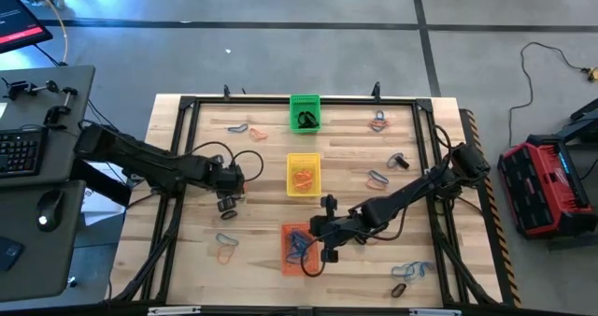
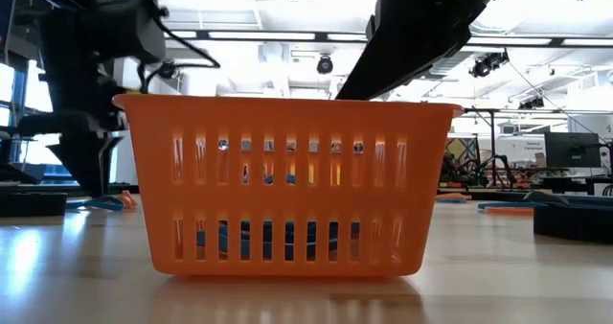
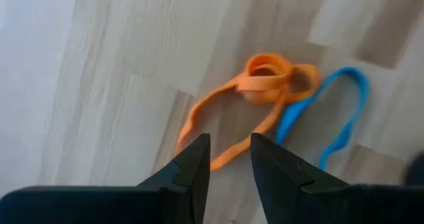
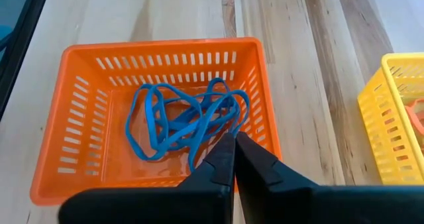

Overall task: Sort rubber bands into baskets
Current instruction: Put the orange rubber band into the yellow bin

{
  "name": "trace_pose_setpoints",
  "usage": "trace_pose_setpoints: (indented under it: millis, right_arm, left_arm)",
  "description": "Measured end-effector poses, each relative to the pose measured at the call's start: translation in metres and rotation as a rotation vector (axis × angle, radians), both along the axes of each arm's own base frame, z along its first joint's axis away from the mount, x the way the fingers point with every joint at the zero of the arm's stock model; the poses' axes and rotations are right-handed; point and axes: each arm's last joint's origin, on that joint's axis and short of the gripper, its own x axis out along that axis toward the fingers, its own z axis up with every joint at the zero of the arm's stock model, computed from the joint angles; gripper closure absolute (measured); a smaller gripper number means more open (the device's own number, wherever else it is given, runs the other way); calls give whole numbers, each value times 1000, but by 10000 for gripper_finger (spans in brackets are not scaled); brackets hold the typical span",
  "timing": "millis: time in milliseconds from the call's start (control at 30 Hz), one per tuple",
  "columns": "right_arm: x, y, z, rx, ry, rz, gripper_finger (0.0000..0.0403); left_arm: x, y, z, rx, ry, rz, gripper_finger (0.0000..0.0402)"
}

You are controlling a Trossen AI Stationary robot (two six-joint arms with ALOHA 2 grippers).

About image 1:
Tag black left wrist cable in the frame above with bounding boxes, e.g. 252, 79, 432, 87
184, 140, 265, 184

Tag orange plastic basket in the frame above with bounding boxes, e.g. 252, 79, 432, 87
279, 222, 321, 278

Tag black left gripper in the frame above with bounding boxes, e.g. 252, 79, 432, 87
205, 165, 245, 213

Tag red black tool case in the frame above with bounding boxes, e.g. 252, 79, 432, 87
496, 135, 598, 240

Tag black desk beam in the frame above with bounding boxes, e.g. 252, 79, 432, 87
69, 155, 133, 208

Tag blue items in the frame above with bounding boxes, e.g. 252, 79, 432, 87
287, 236, 312, 261

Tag grey desk top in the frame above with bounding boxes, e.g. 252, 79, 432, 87
0, 65, 96, 189
0, 180, 88, 303

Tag yellow black hazard strip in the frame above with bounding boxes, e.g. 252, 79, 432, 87
460, 108, 523, 309

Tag black stand base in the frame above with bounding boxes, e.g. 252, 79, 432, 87
554, 96, 598, 144

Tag silver metal bracket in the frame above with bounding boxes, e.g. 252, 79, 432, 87
147, 305, 203, 316
408, 308, 463, 316

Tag green plastic basket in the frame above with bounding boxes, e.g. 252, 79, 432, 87
289, 93, 322, 135

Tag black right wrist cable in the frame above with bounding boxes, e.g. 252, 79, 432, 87
300, 248, 328, 279

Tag black desk clamp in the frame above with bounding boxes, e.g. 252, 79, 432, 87
43, 86, 79, 126
1, 79, 61, 102

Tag black computer monitor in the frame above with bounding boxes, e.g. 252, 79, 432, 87
0, 0, 54, 55

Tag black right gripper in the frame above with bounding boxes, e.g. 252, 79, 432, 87
310, 194, 365, 264

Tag black aluminium table frame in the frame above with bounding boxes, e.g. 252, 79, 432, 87
107, 82, 502, 313

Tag white paper sheet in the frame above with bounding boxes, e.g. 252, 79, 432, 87
80, 162, 137, 228

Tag black floor cable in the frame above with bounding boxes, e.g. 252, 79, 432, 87
507, 40, 591, 149

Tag tan floor cable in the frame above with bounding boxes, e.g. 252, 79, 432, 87
28, 0, 70, 65

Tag dark flat device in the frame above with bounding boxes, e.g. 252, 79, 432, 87
0, 235, 25, 273

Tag yellow plastic basket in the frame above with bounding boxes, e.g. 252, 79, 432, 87
285, 152, 323, 198

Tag black computer mouse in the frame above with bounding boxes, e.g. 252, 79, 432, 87
36, 189, 66, 234

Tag black backlit keyboard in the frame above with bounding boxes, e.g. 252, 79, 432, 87
0, 126, 49, 180

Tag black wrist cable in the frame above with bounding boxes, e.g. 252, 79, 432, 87
184, 140, 265, 184
300, 248, 328, 279

